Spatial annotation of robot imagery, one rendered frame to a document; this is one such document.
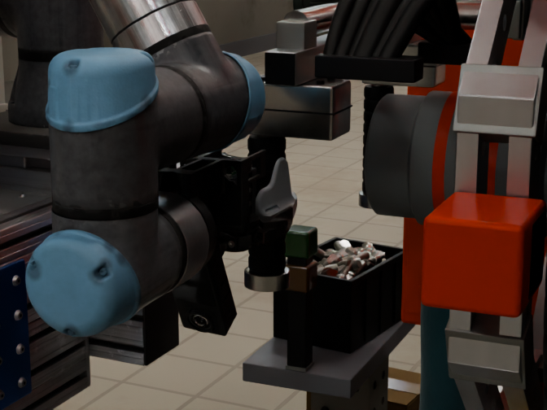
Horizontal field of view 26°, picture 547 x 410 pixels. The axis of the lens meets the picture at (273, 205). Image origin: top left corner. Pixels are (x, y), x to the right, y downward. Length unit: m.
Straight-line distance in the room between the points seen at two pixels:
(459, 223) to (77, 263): 0.27
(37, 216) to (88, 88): 0.72
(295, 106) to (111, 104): 0.30
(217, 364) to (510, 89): 2.09
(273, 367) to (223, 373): 1.16
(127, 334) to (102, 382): 1.27
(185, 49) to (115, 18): 0.06
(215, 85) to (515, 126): 0.23
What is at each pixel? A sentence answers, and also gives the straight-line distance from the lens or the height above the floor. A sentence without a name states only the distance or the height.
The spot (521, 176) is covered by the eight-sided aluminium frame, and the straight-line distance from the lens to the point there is 0.94.
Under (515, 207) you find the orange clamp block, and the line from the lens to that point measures 0.91.
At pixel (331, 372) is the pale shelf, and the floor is 0.45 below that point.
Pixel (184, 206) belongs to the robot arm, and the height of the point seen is 0.88.
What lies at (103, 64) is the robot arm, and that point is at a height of 1.00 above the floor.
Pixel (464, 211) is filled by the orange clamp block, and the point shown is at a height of 0.88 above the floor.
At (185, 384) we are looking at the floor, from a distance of 2.85.
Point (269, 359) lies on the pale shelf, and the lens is 1.77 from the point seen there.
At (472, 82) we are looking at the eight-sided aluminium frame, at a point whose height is 0.97.
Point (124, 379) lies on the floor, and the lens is 2.89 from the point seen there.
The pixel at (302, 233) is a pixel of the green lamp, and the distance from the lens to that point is 1.66.
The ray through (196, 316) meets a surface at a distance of 1.03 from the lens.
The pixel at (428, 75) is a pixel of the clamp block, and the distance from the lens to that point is 1.38.
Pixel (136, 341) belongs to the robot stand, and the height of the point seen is 0.54.
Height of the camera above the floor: 1.11
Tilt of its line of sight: 14 degrees down
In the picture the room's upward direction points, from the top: straight up
